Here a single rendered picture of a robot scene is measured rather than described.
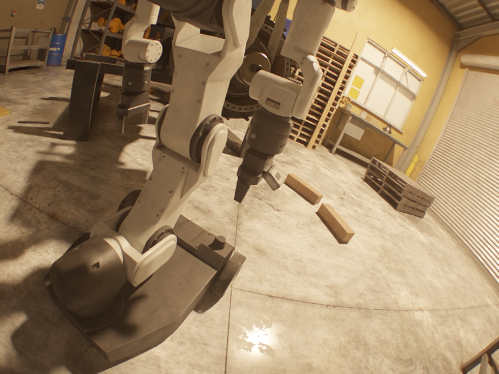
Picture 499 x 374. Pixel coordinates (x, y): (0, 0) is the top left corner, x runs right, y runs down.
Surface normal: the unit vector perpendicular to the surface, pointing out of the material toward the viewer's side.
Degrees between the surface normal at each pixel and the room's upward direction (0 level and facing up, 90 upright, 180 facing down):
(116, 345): 0
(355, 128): 90
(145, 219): 47
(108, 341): 0
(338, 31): 90
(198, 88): 100
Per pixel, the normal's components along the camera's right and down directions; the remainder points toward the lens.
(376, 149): 0.00, 0.45
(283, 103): -0.42, 0.46
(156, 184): -0.13, -0.16
